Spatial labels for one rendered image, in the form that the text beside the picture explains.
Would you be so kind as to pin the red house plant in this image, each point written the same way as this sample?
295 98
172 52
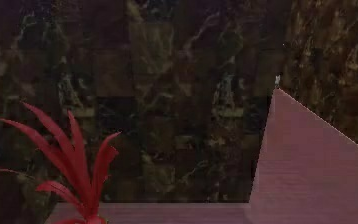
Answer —
74 156

